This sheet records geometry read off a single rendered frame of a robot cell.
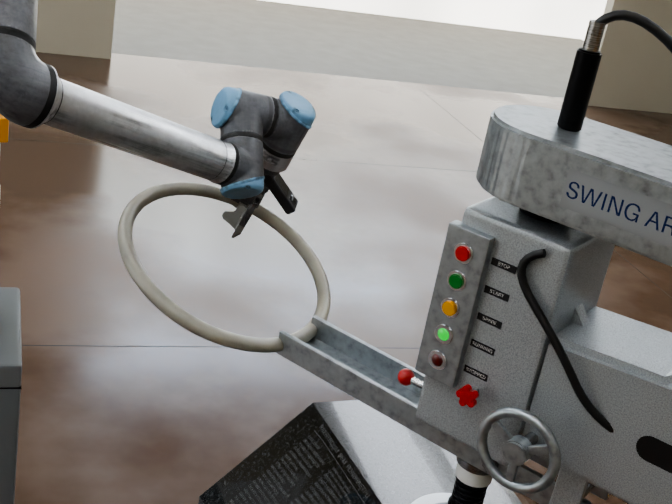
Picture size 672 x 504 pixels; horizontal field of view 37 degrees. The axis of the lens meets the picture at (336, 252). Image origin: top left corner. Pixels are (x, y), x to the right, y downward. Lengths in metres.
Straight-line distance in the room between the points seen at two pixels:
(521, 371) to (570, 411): 0.10
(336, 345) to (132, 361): 2.11
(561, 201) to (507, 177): 0.10
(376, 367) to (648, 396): 0.64
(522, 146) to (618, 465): 0.53
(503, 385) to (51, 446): 2.20
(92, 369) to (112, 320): 0.41
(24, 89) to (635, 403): 1.11
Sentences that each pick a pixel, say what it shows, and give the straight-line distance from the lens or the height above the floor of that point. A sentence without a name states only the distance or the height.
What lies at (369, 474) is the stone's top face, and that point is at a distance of 2.23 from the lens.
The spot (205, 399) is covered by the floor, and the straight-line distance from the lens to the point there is 3.96.
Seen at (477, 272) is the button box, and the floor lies 1.48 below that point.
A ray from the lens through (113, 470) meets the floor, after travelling 3.56.
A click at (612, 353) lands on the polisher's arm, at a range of 1.68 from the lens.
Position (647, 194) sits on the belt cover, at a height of 1.69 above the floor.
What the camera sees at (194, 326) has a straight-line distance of 2.00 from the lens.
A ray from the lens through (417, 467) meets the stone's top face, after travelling 2.29.
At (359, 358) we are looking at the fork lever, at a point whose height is 1.11.
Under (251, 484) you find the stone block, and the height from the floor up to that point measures 0.69.
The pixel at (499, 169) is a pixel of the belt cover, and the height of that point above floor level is 1.65.
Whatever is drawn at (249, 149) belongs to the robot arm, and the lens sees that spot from 2.11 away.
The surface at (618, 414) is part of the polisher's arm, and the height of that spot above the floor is 1.34.
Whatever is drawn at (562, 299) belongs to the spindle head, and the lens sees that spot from 1.67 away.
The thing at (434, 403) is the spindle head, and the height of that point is 1.20.
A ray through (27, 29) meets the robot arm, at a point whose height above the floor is 1.70.
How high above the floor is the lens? 2.12
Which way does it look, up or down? 23 degrees down
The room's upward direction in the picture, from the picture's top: 11 degrees clockwise
